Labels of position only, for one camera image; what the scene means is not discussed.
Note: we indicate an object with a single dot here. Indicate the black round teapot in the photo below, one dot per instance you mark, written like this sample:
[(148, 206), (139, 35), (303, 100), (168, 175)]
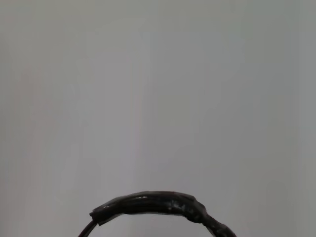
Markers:
[(158, 201)]

